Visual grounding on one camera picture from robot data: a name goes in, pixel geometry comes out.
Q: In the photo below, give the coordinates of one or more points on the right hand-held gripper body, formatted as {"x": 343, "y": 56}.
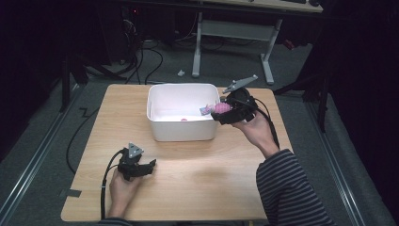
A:
{"x": 243, "y": 106}

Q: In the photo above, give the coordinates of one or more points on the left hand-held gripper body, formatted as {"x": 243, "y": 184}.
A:
{"x": 129, "y": 166}

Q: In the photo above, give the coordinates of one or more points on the white plastic bin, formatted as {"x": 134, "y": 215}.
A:
{"x": 175, "y": 109}

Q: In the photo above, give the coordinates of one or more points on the person's left hand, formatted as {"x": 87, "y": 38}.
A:
{"x": 122, "y": 194}

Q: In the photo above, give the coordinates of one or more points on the person's right hand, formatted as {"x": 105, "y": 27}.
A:
{"x": 258, "y": 132}

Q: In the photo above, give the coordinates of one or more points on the white paper scrap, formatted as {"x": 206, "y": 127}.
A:
{"x": 181, "y": 72}

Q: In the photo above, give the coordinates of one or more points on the grey tape strip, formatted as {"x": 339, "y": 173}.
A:
{"x": 71, "y": 192}

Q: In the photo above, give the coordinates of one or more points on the wooden desk with grey legs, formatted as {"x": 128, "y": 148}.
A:
{"x": 238, "y": 29}

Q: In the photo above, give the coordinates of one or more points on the black metal stand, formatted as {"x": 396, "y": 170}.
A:
{"x": 67, "y": 81}
{"x": 313, "y": 91}

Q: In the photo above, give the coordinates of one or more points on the red object under desk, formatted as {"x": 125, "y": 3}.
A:
{"x": 288, "y": 44}

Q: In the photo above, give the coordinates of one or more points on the metal floor rail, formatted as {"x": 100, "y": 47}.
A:
{"x": 338, "y": 175}
{"x": 37, "y": 150}

